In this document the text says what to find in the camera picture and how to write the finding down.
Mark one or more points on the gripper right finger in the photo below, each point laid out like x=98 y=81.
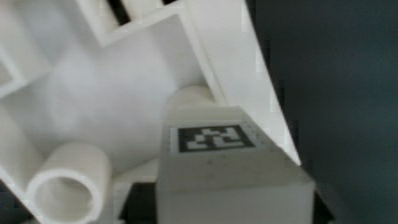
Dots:
x=322 y=214

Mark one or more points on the white chair leg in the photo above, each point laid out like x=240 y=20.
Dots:
x=230 y=181

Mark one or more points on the white chair seat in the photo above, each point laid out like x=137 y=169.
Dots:
x=98 y=58

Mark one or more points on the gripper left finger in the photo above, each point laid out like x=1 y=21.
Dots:
x=139 y=209

